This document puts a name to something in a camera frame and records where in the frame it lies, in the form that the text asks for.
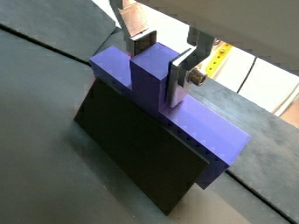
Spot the purple cross-shaped block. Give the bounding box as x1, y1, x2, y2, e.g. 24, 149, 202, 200
89, 43, 249, 188

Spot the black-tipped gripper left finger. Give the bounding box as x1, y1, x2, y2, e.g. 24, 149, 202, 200
109, 0, 156, 56

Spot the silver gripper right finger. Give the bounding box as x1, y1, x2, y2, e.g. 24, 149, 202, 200
165, 27, 213, 108

